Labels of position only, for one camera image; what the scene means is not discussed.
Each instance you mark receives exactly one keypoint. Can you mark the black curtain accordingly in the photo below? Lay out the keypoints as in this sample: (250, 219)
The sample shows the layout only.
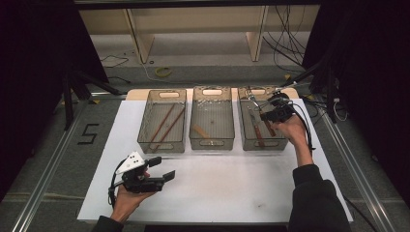
(35, 80)
(374, 80)

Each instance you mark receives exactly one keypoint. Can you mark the brown wooden chopstick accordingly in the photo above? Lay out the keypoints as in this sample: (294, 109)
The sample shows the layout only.
(169, 129)
(162, 123)

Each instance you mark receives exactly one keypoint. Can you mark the yellow tape roll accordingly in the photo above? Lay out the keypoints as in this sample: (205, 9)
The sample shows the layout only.
(163, 71)

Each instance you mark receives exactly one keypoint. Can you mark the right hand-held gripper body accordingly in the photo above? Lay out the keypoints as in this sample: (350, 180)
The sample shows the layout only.
(283, 111)

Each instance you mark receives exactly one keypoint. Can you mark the light wooden spoon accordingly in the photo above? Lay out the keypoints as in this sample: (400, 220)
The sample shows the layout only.
(200, 131)

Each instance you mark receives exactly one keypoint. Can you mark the person's right hand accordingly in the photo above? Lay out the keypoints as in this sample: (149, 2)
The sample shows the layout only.
(295, 130)

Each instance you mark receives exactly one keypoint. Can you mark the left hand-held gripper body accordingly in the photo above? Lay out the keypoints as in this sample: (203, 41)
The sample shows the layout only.
(141, 183)

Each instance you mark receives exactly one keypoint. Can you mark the smoky clear plastic bin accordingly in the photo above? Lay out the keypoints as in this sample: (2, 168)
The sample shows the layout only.
(216, 112)
(277, 141)
(146, 129)

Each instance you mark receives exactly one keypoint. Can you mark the black metal stand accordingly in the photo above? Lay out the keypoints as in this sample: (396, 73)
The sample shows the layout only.
(328, 90)
(72, 96)

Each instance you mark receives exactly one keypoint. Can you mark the beige wooden bench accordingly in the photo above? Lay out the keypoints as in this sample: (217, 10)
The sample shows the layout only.
(196, 19)

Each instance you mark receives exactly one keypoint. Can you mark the person's left hand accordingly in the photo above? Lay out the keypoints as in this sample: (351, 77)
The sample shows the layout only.
(125, 201)

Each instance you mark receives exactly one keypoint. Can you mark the aluminium floor rail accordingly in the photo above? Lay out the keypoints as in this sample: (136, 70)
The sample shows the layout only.
(354, 167)
(48, 167)

